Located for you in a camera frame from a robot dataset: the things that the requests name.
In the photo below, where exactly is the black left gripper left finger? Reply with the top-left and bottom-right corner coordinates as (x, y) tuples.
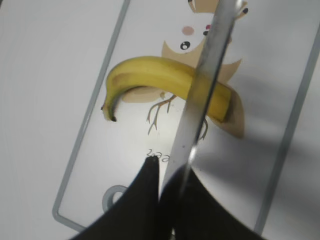
(72, 156), (172, 240)

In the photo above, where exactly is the yellow banana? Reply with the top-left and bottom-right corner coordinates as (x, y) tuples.
(100, 55), (232, 124)

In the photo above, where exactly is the white handled kitchen knife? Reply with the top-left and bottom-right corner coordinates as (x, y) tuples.
(159, 0), (243, 198)

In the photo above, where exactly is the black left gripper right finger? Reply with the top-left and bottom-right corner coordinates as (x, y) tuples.
(159, 167), (262, 240)

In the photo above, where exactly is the deer print cutting board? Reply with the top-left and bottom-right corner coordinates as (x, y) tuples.
(52, 0), (320, 232)

